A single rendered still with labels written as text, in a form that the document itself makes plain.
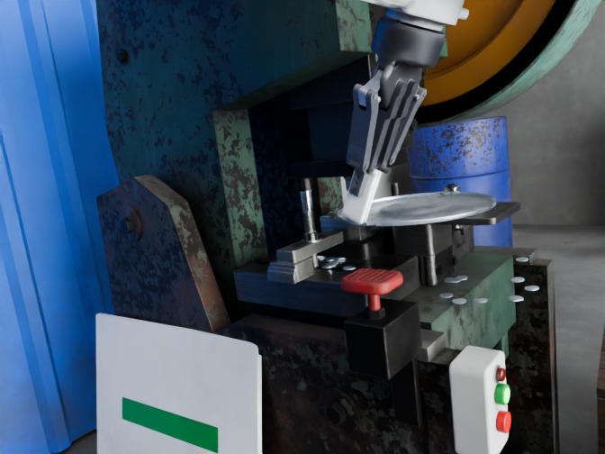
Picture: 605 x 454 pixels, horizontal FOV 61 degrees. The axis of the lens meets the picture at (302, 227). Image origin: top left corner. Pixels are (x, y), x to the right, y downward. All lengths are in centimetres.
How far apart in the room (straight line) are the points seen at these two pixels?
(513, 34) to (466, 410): 81
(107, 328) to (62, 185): 71
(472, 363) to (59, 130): 150
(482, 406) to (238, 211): 57
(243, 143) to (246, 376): 45
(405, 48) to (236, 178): 55
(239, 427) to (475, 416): 46
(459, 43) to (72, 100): 125
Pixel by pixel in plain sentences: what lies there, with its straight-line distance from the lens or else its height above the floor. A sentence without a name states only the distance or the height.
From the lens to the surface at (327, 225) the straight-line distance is 101.
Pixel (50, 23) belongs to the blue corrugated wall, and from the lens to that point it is 197.
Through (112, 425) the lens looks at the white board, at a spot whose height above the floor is 34.
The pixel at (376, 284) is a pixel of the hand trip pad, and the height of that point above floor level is 76.
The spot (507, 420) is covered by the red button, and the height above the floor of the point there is 55.
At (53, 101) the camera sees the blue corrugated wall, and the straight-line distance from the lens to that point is 188.
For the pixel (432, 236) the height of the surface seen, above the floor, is 74.
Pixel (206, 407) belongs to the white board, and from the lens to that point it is 109.
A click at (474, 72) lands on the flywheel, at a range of 128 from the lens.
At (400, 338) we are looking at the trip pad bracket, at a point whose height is 68.
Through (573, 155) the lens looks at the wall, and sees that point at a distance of 428.
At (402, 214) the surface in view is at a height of 78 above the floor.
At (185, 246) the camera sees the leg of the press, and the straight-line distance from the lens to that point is 104.
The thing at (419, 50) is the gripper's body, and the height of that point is 102.
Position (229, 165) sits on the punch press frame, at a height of 90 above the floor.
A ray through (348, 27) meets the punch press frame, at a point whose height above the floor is 109.
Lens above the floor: 95
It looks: 11 degrees down
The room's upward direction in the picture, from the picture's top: 7 degrees counter-clockwise
